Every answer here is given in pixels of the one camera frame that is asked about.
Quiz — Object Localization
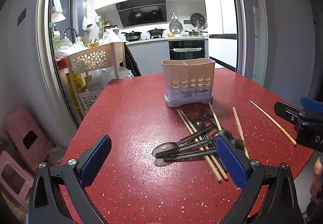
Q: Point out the clear plastic bag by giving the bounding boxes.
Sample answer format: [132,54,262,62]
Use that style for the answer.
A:
[86,66,134,91]

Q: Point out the black jacket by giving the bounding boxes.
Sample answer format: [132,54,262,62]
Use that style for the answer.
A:
[124,44,142,77]

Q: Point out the beige plastic utensil holder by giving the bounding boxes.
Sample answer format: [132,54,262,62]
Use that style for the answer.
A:
[161,58,216,108]

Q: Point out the white refrigerator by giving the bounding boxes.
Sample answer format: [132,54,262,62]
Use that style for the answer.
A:
[193,0,239,72]

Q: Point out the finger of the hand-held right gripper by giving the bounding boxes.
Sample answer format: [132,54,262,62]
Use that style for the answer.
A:
[274,100,307,124]
[300,96,323,115]

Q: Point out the hanging blue white bags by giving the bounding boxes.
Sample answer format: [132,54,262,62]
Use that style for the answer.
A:
[52,0,63,23]

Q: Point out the cooking pot with lid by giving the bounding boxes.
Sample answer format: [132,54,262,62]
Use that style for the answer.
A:
[147,27,166,36]

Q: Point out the black wok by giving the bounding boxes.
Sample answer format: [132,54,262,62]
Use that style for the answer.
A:
[121,30,142,41]

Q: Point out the hanging round steamer rack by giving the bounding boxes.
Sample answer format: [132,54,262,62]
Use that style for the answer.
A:
[169,12,182,34]

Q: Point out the grey base kitchen cabinets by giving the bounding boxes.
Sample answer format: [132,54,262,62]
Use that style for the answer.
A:
[125,37,210,77]

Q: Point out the white spice rack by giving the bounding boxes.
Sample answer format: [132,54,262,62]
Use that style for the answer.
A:
[100,21,119,35]

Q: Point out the hanging round divided plate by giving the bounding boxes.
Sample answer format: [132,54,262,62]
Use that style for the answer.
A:
[190,13,207,28]

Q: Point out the crumpled clear plastic bags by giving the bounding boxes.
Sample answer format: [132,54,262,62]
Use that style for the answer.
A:
[54,37,87,61]

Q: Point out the grey sliding door frame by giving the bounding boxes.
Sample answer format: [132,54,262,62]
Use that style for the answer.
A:
[35,0,268,129]

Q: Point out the dark wall panel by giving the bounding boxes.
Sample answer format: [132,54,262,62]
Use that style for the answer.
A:
[18,8,27,25]

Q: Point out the black kitchen faucet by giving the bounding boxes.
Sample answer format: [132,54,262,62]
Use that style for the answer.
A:
[63,27,79,43]

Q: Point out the black range hood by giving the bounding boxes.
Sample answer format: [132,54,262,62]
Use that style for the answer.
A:
[115,0,168,28]

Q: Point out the yellow oil bottle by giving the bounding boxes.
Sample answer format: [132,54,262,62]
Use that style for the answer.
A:
[66,68,85,96]

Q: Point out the hanging plastic bag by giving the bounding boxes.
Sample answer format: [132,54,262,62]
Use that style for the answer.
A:
[82,16,92,31]

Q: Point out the pink plastic stool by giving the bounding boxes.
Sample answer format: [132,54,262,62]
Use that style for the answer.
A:
[0,151,34,212]
[2,107,52,171]

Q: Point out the black built-in oven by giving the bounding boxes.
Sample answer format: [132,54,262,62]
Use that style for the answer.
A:
[168,39,205,61]

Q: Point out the white plastic bag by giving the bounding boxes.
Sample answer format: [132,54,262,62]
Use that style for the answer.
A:
[101,28,120,45]

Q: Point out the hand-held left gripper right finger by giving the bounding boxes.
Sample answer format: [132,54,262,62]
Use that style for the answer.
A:
[215,135,306,224]

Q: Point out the beige floral storage cart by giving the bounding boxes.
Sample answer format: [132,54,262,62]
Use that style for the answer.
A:
[66,42,127,117]

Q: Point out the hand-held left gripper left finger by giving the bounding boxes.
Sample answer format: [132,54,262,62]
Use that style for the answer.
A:
[28,134,112,224]

